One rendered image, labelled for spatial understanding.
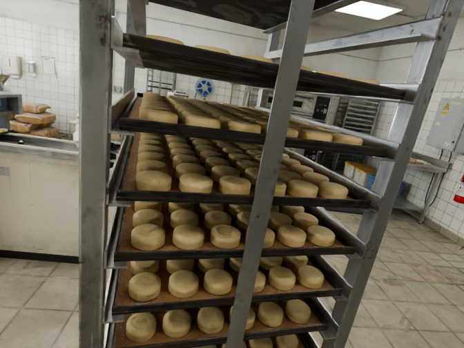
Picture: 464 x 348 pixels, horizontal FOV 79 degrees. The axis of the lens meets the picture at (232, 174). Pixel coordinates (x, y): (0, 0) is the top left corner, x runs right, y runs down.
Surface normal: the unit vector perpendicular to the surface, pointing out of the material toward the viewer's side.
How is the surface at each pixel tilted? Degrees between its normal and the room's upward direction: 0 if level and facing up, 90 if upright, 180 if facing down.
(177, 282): 0
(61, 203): 90
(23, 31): 90
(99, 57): 90
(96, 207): 90
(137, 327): 0
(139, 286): 0
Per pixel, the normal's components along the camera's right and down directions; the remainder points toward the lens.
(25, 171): 0.07, 0.29
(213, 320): 0.15, -0.95
